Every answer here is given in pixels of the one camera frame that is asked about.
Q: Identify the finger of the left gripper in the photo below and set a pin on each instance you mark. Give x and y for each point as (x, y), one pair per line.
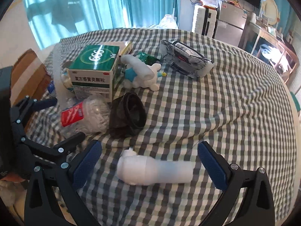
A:
(54, 153)
(23, 110)

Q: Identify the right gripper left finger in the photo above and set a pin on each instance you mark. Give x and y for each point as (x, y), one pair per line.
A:
(41, 205)

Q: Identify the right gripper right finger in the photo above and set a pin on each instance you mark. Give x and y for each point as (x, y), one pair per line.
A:
(257, 207)

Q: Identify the blue tissue pack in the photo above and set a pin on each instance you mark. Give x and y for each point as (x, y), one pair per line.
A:
(51, 89)

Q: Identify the green 999 medicine box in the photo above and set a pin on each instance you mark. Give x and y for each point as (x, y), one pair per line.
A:
(93, 71)

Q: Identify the black bag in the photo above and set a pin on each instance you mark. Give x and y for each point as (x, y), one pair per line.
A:
(127, 117)

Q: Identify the white plastic bottle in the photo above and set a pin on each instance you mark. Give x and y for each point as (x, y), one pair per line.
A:
(141, 170)

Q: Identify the white plush toy blue star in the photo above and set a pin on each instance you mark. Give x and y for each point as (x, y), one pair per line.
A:
(140, 75)

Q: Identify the green snack packet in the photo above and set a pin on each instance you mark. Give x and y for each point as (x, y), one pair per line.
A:
(147, 58)

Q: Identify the silver patterned pouch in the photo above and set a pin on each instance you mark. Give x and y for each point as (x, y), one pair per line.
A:
(185, 60)

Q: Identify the kraft paper box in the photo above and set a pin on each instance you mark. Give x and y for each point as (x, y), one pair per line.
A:
(125, 47)

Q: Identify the brown cardboard box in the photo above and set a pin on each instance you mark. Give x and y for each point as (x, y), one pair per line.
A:
(29, 78)

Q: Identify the teal curtain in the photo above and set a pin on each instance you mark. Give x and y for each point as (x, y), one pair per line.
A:
(52, 20)

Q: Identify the large water jug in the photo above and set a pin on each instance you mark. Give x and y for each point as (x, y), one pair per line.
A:
(168, 22)

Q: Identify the silver mini fridge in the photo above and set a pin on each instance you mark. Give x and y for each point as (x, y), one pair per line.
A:
(230, 23)

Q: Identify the white suitcase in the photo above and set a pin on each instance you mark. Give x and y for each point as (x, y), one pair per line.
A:
(204, 20)

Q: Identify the oval vanity mirror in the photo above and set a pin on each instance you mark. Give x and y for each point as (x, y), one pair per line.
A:
(270, 10)

